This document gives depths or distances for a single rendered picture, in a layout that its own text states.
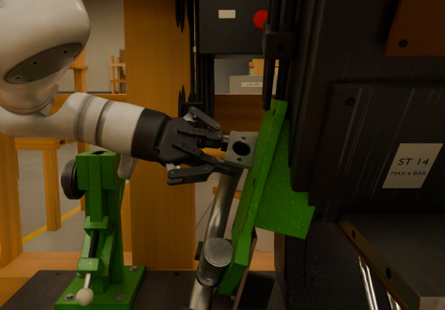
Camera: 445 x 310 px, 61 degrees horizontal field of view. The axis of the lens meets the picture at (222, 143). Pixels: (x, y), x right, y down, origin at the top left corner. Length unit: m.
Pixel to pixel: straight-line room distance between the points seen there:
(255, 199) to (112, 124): 0.22
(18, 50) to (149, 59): 0.58
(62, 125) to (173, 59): 0.34
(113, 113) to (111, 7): 11.26
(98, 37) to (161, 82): 11.02
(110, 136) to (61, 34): 0.28
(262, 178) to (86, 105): 0.26
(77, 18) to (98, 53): 11.52
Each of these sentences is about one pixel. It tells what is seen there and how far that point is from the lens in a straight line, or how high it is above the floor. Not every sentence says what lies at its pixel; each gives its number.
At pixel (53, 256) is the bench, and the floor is 0.88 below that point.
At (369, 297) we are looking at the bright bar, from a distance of 0.50.
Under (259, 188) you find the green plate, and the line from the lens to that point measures 0.46.
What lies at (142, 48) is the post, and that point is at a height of 1.37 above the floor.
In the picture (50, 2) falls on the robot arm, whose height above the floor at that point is 1.34.
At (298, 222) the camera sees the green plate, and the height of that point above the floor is 1.12.
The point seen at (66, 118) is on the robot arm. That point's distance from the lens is 0.56.
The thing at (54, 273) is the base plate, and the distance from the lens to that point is 0.92.
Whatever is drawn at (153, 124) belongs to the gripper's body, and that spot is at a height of 1.24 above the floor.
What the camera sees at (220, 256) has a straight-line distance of 0.49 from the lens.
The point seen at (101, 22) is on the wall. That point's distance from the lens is 11.85.
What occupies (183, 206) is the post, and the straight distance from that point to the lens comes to 0.86.
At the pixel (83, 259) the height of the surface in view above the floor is 1.00.
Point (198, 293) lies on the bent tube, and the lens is 0.57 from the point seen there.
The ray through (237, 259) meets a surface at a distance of 0.46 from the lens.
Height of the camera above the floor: 1.28
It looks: 8 degrees down
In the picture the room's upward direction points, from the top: straight up
